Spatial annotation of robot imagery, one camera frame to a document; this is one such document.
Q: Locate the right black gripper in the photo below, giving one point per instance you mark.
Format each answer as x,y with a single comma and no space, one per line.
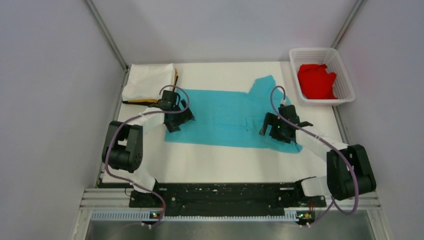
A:
270,120

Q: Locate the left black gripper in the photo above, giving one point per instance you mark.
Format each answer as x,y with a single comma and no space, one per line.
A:
185,116

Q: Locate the teal t shirt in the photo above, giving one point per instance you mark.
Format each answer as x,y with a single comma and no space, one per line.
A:
232,118

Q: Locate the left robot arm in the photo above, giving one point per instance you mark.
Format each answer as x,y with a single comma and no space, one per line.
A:
123,148

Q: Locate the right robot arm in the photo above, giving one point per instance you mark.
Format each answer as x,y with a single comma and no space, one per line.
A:
348,169

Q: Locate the red t shirt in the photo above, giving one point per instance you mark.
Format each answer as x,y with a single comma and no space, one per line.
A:
315,82

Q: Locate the folded white t shirt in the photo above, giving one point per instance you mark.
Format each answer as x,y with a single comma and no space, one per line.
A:
152,67

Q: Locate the white plastic basket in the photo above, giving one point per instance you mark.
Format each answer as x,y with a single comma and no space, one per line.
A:
342,87

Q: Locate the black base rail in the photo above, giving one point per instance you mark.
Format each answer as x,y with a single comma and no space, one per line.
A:
225,199

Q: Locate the white slotted cable duct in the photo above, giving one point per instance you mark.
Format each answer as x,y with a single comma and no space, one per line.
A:
152,216

